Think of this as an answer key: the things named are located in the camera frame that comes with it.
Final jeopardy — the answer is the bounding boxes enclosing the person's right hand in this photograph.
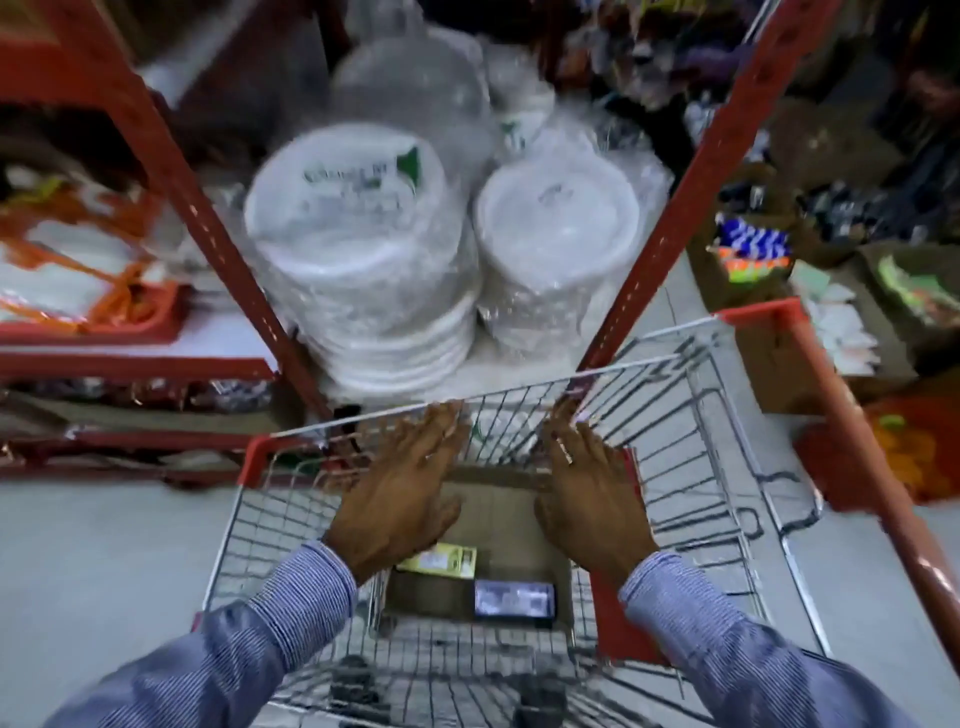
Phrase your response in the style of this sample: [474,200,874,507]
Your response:
[532,396,661,594]

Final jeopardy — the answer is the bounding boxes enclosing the person's left hand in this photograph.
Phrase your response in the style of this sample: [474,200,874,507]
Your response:
[322,399,470,588]

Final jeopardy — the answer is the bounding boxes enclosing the person's right forearm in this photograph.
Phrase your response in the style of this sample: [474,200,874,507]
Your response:
[616,551,905,728]

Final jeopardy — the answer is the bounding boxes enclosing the person's left forearm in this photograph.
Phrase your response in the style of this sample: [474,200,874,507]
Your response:
[41,540,360,728]

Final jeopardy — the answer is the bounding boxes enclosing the yellow labelled packet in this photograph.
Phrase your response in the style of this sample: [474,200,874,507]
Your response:
[395,543,480,581]

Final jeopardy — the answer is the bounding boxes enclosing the brown cardboard box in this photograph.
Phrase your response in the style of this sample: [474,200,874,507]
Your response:
[377,463,580,640]

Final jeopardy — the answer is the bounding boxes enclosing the black smartphone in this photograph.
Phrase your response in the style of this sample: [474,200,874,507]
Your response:
[472,579,558,624]

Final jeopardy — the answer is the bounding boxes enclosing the small wrapped white plate stack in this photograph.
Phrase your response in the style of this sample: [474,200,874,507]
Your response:
[472,150,646,357]

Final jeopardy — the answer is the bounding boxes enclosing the large wrapped white plate stack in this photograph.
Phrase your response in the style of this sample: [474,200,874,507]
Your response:
[241,123,481,399]

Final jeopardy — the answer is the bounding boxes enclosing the red metal shelf rack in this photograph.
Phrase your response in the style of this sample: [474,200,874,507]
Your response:
[0,0,852,485]
[780,300,960,650]

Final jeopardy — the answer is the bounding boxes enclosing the cardboard box of striped items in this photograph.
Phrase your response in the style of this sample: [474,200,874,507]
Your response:
[686,161,826,316]

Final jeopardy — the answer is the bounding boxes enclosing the cardboard box of white items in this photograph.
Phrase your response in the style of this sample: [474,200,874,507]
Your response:
[738,258,920,417]

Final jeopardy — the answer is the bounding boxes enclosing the row of dark shiny packets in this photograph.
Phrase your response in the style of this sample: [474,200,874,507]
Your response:
[0,377,275,414]

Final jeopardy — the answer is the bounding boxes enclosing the orange plastic bag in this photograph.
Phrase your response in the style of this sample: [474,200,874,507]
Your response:
[795,393,960,511]

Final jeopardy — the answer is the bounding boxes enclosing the wrapped white bowl stack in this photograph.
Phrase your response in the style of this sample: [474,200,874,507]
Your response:
[483,45,560,159]

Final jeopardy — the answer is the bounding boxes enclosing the cardboard box of green packets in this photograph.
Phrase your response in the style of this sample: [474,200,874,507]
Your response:
[858,240,960,361]

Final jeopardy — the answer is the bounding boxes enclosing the wrapped clear plastic plate stack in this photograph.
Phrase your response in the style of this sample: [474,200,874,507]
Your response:
[330,26,492,162]

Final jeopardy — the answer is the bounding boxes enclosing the pile of orange white packets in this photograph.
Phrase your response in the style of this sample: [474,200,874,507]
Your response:
[0,168,185,339]

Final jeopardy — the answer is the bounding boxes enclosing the cluster of hanging colourful goods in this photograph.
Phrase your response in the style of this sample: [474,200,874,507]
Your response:
[555,0,774,151]

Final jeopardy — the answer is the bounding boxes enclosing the wire shopping cart red corners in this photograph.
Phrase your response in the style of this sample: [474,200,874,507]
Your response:
[193,298,835,728]

